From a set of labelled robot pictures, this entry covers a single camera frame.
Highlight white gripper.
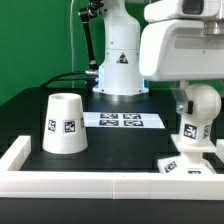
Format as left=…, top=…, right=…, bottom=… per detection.
left=139, top=0, right=224, bottom=115

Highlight white lamp bulb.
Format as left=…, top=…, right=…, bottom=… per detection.
left=179, top=84, right=221, bottom=146

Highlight white lamp base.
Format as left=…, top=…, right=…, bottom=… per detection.
left=157, top=134, right=216, bottom=175

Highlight white lamp shade cone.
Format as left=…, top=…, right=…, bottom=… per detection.
left=42, top=93, right=88, bottom=154

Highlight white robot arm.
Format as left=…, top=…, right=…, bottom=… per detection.
left=93, top=0, right=224, bottom=114

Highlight white marker sheet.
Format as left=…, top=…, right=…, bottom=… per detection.
left=84, top=112, right=165, bottom=129

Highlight black cable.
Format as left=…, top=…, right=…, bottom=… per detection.
left=40, top=69, right=100, bottom=89

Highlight white cable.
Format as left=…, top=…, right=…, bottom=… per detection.
left=68, top=0, right=76, bottom=89

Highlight white frame wall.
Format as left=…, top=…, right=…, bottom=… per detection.
left=0, top=136, right=224, bottom=200

